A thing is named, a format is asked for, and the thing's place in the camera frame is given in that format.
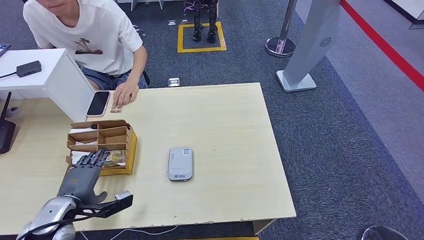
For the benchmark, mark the person's left hand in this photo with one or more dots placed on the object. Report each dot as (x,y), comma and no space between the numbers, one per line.
(126,94)

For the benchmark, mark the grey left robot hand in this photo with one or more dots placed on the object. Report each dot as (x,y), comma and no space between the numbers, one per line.
(79,180)

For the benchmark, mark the person's left forearm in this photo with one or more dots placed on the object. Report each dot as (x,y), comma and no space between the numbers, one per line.
(139,71)

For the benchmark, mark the white card stack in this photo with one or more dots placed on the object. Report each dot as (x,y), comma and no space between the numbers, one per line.
(81,130)
(86,143)
(78,156)

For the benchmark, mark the gold patterned card stack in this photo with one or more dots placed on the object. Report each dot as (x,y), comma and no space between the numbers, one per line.
(116,158)

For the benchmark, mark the cardboard card organizer box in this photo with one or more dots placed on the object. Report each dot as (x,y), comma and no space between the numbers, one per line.
(130,149)

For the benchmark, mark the person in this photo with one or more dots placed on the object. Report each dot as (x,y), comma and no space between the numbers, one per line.
(92,30)

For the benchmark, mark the grey card reader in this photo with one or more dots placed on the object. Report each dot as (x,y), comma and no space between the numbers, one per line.
(180,164)

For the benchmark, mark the black office chair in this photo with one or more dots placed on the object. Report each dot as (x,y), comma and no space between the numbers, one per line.
(146,79)

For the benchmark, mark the black smartphone pink case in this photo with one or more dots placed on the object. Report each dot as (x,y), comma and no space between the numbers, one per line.
(98,103)

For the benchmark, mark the silver floor socket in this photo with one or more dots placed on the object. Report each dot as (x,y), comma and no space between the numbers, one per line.
(173,82)

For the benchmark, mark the small silver floor plate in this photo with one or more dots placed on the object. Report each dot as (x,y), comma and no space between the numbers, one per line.
(171,22)
(184,21)

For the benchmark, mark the black router with antenna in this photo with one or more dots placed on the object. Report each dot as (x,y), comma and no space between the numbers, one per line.
(6,136)

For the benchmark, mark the white desk riser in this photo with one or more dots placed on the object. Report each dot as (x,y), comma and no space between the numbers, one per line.
(39,82)

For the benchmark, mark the white background table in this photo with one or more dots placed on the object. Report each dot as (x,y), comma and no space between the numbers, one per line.
(134,5)

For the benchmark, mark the small grey round object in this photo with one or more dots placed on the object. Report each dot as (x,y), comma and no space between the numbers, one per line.
(12,112)

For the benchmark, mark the black adapter box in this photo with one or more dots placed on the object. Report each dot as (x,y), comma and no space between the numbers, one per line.
(29,69)

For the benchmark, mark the black humanoid robot legs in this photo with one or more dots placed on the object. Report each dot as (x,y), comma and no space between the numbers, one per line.
(212,30)

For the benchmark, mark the grey kiosk stand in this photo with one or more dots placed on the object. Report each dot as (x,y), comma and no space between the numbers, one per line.
(311,39)

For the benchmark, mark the red floor tape line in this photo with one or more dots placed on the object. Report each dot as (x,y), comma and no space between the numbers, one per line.
(384,44)

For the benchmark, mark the round chrome stanchion base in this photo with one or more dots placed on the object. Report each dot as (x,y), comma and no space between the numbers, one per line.
(384,233)

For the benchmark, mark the white display platform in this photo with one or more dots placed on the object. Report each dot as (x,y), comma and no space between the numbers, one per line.
(414,10)

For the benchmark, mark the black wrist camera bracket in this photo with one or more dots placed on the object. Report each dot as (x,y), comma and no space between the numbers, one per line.
(109,208)

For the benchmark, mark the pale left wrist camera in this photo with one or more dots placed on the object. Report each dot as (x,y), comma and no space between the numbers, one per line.
(123,195)

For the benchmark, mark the chrome stanchion post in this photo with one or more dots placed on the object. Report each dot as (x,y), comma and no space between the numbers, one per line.
(281,45)

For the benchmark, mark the white desk frame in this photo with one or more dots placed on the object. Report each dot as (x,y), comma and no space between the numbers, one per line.
(261,227)

